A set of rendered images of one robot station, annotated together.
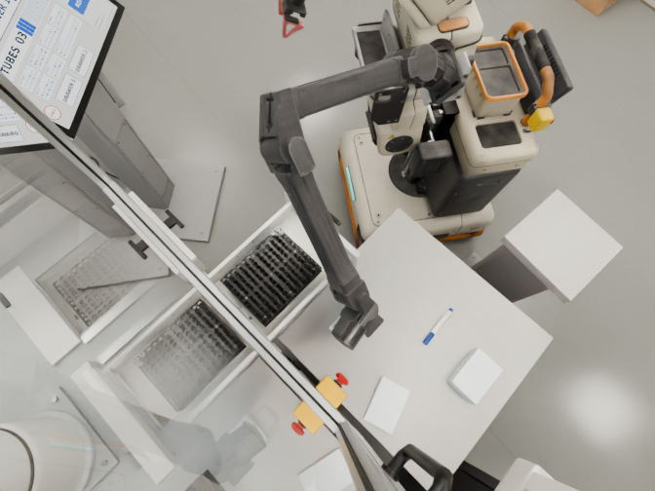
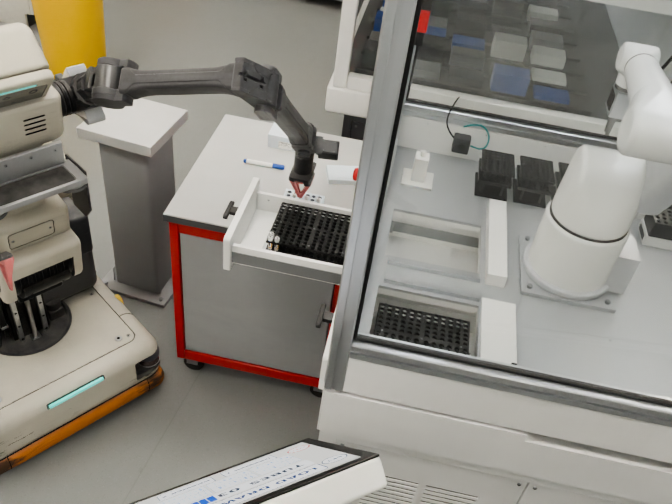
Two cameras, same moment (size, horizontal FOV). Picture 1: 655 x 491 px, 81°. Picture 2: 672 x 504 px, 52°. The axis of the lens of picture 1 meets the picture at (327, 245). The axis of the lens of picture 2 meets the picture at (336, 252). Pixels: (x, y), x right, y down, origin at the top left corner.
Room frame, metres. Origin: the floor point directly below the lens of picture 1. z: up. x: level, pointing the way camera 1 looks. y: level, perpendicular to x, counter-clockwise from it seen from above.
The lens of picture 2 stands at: (1.01, 1.37, 2.07)
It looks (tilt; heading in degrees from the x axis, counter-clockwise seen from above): 41 degrees down; 236
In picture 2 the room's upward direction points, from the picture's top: 8 degrees clockwise
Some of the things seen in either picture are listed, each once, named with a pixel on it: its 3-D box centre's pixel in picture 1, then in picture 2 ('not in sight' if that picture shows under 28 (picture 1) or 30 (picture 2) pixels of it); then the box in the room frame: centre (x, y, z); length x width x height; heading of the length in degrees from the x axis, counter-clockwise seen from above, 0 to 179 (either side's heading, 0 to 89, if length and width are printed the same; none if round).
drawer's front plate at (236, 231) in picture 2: (321, 229); (242, 221); (0.42, 0.02, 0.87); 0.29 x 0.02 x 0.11; 51
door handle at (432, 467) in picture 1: (415, 473); not in sight; (-0.09, -0.12, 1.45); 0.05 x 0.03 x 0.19; 141
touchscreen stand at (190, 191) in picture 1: (130, 146); not in sight; (0.86, 0.87, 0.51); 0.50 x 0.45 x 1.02; 88
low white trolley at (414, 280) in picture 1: (391, 346); (276, 260); (0.14, -0.28, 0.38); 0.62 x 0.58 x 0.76; 51
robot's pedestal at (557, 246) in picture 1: (509, 271); (141, 203); (0.49, -0.78, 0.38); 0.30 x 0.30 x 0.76; 44
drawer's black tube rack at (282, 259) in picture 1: (272, 277); (313, 237); (0.26, 0.15, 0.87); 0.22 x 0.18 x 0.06; 141
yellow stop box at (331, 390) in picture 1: (331, 390); not in sight; (-0.03, -0.04, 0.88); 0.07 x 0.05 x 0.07; 51
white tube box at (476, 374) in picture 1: (474, 375); (288, 137); (0.04, -0.45, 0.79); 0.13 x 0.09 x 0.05; 140
